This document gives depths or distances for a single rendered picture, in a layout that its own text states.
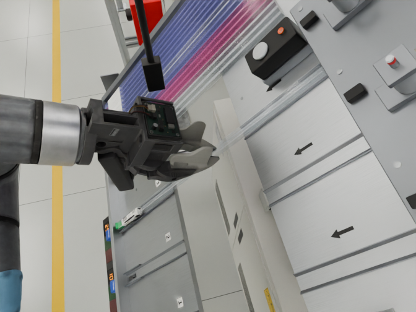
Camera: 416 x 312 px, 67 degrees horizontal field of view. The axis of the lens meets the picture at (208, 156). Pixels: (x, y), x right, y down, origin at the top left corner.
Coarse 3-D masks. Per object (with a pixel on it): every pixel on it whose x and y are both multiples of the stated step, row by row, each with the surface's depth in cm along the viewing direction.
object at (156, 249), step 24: (120, 192) 72; (144, 192) 65; (144, 216) 63; (168, 216) 57; (144, 240) 62; (168, 240) 56; (144, 264) 60; (168, 264) 55; (192, 264) 52; (144, 288) 59; (168, 288) 54; (192, 288) 50
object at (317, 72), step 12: (312, 72) 40; (324, 72) 39; (300, 84) 41; (312, 84) 41; (288, 96) 42; (264, 108) 44; (276, 108) 43; (252, 120) 46; (264, 120) 45; (240, 132) 47; (216, 144) 50; (228, 144) 48; (216, 156) 50; (180, 180) 55; (156, 192) 59; (168, 192) 57; (144, 204) 61; (120, 228) 67
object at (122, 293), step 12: (108, 180) 73; (108, 192) 71; (108, 204) 70; (108, 216) 69; (120, 216) 70; (120, 240) 67; (120, 252) 65; (120, 264) 64; (120, 276) 63; (120, 288) 61; (120, 300) 60
